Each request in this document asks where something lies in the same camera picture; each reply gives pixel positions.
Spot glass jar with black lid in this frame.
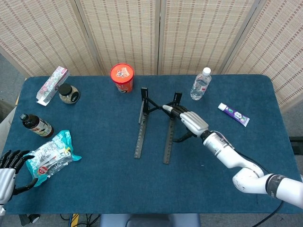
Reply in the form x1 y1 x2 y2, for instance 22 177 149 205
58 83 80 105

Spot black equipment frame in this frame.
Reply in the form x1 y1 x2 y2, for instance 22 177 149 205
289 136 303 156

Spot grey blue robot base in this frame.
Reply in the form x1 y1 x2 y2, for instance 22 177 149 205
99 213 201 227

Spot clear plastic water bottle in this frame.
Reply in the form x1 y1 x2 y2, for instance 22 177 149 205
190 67 212 101

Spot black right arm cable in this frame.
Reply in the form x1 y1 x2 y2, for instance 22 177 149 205
233 148 284 227

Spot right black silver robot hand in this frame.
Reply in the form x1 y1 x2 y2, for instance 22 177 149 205
162 105 209 143

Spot red instant noodle cup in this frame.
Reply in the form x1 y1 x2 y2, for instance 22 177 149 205
110 63 135 94

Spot floral print carton box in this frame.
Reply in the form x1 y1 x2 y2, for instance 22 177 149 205
36 66 71 107

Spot woven bamboo screen panel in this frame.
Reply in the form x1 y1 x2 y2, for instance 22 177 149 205
220 0 303 112
0 0 102 78
74 0 163 76
157 0 260 76

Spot black floor cables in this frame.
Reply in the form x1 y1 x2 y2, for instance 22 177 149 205
59 213 101 227

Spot beige fabric object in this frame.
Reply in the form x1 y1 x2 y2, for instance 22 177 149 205
0 100 18 153

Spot teal snack bag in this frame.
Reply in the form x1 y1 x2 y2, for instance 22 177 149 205
25 130 82 188

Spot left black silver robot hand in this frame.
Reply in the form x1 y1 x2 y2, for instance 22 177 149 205
0 149 38 204

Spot black folding laptop stand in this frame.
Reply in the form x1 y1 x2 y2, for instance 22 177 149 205
134 87 183 166

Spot purple white toothpaste tube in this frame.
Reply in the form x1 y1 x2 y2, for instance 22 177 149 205
217 102 250 128

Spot black caster wheel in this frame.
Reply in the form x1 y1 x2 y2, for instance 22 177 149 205
20 213 40 226

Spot dark sauce bottle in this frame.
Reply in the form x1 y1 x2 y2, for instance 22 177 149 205
19 113 54 139

